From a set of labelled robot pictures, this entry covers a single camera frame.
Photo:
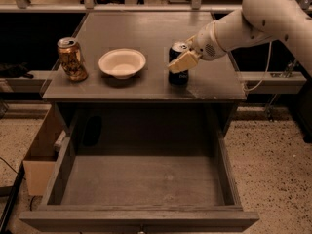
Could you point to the white paper bowl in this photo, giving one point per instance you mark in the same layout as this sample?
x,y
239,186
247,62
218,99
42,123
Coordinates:
x,y
122,63

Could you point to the grey wooden cabinet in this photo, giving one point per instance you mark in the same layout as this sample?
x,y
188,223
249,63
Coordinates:
x,y
151,33

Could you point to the grey metal rail frame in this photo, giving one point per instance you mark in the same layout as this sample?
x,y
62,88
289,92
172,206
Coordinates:
x,y
281,82

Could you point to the open grey top drawer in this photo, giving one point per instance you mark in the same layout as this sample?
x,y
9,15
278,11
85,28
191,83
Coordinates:
x,y
142,169

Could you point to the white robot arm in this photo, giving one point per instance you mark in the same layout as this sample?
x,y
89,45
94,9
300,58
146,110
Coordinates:
x,y
256,22

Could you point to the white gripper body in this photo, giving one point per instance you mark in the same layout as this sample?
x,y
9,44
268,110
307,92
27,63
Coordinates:
x,y
206,44

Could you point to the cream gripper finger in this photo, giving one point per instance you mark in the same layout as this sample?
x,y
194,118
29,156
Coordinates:
x,y
190,42
187,60

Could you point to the cardboard box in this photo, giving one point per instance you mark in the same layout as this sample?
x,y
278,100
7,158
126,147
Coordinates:
x,y
39,161

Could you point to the gold crushed drink can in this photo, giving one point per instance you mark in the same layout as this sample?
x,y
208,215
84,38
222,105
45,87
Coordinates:
x,y
71,59

